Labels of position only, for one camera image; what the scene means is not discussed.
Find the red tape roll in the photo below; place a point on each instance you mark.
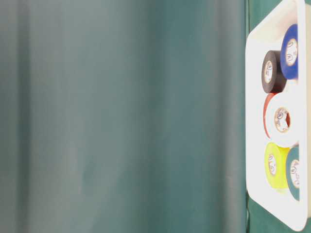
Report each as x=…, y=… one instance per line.
x=267, y=104

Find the black tape roll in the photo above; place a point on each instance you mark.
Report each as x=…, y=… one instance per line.
x=272, y=78

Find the white tape roll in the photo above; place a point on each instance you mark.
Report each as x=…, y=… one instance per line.
x=295, y=136

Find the yellow tape roll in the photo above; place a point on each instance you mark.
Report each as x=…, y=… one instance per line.
x=275, y=165

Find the blue tape roll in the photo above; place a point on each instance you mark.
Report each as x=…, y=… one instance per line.
x=289, y=53

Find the green tape roll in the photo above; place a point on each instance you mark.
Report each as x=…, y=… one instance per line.
x=293, y=172

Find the white plastic tray case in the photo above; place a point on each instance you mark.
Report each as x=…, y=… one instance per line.
x=253, y=145

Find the green table cloth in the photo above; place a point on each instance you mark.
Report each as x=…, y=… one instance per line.
x=267, y=14

